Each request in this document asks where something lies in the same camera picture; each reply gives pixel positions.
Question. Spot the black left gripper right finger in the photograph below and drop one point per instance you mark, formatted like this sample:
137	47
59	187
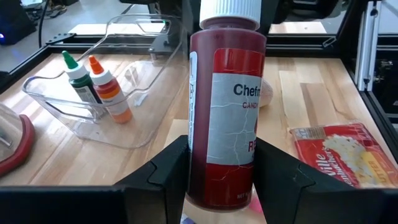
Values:
292	199

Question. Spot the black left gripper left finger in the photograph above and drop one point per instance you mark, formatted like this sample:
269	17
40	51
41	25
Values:
158	193

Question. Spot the red candy colour bottle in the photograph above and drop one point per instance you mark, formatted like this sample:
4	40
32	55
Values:
230	124

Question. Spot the small orange colouring bottle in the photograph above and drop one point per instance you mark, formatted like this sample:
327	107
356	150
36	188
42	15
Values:
109	90

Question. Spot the small green colouring bottle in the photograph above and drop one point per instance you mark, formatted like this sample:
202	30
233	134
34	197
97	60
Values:
81	82

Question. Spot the red popcorn packet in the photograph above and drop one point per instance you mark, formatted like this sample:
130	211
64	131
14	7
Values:
342	155

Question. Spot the clear plastic bin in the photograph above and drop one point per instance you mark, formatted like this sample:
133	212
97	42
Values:
93	133

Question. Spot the metal box grater red trim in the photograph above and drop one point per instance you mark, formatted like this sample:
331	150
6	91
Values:
25	146

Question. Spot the silver aluminium extrusion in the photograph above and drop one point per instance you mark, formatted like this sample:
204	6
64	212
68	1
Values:
368	46

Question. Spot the black box blue light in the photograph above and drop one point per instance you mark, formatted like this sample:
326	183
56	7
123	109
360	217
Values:
15	28

